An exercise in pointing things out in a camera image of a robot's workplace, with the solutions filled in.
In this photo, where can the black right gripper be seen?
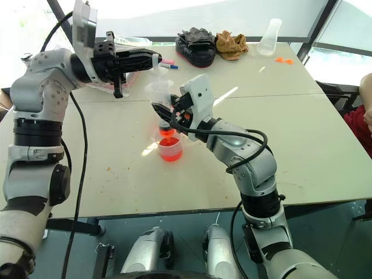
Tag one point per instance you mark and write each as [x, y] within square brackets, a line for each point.
[184, 106]

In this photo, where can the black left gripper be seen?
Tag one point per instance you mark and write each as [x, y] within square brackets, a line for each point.
[104, 62]

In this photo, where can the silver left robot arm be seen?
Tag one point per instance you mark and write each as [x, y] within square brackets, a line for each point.
[35, 87]

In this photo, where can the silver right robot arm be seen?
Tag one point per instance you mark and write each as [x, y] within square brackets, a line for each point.
[255, 162]

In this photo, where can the clear cup with red liquid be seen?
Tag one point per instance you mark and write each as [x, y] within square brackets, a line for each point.
[171, 152]

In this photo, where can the pink marker pen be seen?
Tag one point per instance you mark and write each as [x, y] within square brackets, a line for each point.
[168, 61]

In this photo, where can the blue marker pen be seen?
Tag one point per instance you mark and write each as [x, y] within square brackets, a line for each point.
[171, 67]

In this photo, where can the brown crumpled cloth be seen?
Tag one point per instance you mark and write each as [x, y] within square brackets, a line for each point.
[232, 45]

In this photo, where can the clear plastic conical flask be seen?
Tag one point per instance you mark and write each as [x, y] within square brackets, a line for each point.
[268, 40]

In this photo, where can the orange scraps on table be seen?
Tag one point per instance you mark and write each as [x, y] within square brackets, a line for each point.
[279, 59]

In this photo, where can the small orange cap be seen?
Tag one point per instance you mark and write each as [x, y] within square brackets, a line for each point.
[289, 61]

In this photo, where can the silver left robot leg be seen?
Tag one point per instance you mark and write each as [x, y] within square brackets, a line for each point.
[145, 253]

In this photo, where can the silver robot leg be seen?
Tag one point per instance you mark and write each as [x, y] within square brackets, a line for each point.
[145, 253]
[218, 255]

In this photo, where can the silver right robot leg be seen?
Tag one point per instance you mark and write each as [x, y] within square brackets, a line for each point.
[218, 255]

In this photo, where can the black chair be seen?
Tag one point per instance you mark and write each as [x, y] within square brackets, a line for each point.
[334, 96]

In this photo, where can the dark rounded robot housing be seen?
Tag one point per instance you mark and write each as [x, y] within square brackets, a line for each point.
[157, 275]

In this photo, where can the person's red garment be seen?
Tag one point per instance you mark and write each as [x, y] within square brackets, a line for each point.
[359, 128]

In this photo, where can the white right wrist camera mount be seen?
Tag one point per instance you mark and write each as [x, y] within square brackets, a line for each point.
[200, 93]

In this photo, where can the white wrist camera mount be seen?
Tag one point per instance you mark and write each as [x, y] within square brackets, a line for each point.
[200, 93]
[82, 35]

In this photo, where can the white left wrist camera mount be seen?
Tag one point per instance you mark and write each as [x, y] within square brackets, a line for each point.
[82, 35]

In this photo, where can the black table frame bar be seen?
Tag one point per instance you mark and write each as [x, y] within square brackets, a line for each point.
[75, 226]

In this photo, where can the grey metal bracket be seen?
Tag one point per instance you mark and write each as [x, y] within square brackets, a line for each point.
[103, 258]

